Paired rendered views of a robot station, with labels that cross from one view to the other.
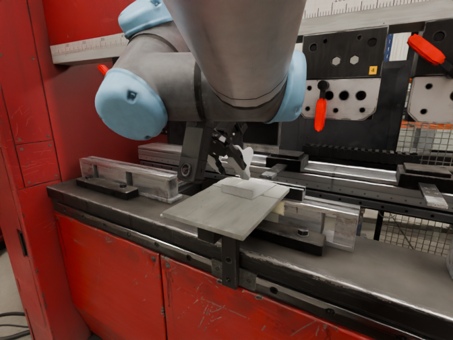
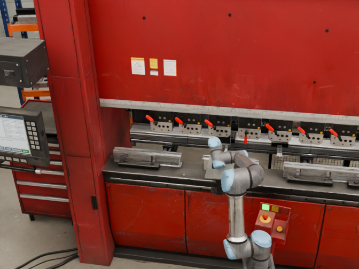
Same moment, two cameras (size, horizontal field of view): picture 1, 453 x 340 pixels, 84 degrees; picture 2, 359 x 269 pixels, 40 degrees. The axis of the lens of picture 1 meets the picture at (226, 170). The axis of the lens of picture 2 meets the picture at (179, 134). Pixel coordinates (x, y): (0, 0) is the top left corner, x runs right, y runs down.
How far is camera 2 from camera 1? 2.87 m
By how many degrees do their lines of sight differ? 23
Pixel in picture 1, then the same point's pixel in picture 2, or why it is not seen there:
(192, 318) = (201, 211)
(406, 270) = (272, 177)
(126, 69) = (220, 160)
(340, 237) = not seen: hidden behind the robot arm
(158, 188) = (172, 161)
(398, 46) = not seen: outside the picture
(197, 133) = not seen: hidden behind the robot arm
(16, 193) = (97, 178)
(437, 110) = (274, 138)
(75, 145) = (106, 143)
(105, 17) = (147, 95)
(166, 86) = (226, 161)
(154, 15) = (218, 145)
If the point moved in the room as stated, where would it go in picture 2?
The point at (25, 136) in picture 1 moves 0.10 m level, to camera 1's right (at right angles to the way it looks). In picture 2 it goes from (97, 149) to (111, 146)
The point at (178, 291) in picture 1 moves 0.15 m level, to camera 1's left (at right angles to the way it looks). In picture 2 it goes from (194, 202) to (174, 207)
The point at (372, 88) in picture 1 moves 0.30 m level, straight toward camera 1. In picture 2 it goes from (258, 132) to (257, 157)
